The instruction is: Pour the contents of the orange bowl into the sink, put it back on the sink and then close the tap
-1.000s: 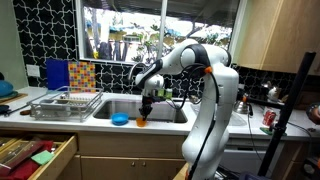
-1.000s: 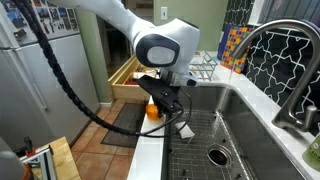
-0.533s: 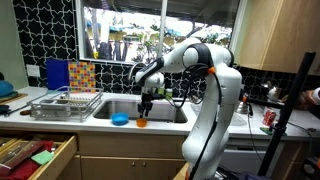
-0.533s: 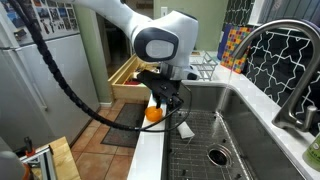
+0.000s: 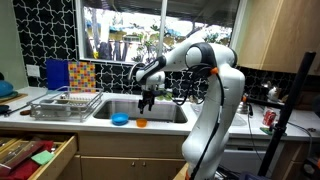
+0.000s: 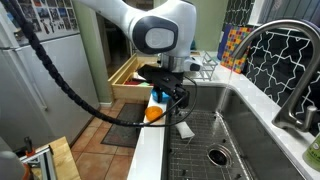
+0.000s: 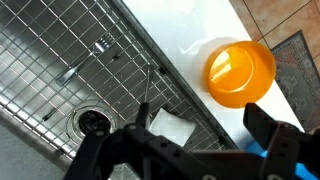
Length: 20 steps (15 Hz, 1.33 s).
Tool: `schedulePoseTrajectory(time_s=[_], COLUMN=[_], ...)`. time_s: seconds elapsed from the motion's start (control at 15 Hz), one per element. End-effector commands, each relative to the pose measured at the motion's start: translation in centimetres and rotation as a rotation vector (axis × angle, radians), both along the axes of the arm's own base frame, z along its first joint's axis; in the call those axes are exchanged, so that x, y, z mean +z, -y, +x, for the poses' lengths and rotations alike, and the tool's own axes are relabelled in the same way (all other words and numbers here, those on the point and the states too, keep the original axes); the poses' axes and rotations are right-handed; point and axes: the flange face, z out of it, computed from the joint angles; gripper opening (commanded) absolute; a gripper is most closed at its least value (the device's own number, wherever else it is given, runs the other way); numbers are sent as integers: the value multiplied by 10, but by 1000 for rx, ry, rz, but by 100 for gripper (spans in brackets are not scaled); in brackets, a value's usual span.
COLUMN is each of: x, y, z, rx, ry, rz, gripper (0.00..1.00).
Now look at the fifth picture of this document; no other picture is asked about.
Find black tripod pole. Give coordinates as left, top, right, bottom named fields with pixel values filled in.
left=257, top=50, right=317, bottom=178

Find brushed steel gooseneck faucet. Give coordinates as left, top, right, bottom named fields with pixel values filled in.
left=127, top=62, right=146, bottom=96

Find multicolour checkered board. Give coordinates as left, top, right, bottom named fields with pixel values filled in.
left=68, top=61, right=97, bottom=94

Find blue container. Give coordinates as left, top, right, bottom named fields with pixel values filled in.
left=45, top=58, right=70, bottom=91

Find small ceramic figurine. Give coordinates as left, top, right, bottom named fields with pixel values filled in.
left=266, top=81, right=283, bottom=103

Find red soda can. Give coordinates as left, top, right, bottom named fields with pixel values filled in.
left=262, top=109, right=278, bottom=127

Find stainless steel sink basin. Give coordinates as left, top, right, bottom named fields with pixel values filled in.
left=92, top=99, right=189, bottom=125

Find green sponge cloth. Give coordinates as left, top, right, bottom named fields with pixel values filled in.
left=30, top=150, right=56, bottom=167

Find open wooden drawer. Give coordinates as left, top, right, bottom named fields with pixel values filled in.
left=0, top=132, right=79, bottom=180

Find wooden wall cabinet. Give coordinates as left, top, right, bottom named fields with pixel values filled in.
left=233, top=0, right=320, bottom=76

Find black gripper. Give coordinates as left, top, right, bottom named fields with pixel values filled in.
left=137, top=84, right=158, bottom=115

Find blue plastic bowl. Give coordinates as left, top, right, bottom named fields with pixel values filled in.
left=111, top=112, right=130, bottom=127

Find small orange plastic bowl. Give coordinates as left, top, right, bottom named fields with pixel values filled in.
left=135, top=118, right=148, bottom=128

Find white dishwasher front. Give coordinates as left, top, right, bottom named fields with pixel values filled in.
left=218, top=145, right=272, bottom=176

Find wooden base cabinet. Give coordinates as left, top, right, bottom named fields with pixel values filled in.
left=77, top=132, right=188, bottom=180

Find white wall outlet plate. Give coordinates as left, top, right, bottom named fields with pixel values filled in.
left=25, top=64, right=41, bottom=79

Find blue kettle black handle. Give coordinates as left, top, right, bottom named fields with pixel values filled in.
left=0, top=71, right=20, bottom=100

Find metal wire dish rack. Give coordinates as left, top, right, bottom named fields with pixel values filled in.
left=29, top=85, right=104, bottom=123

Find kitchen window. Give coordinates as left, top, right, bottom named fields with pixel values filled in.
left=74, top=0, right=248, bottom=66

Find brown wooden cutting board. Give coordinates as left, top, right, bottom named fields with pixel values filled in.
left=0, top=92, right=29, bottom=105

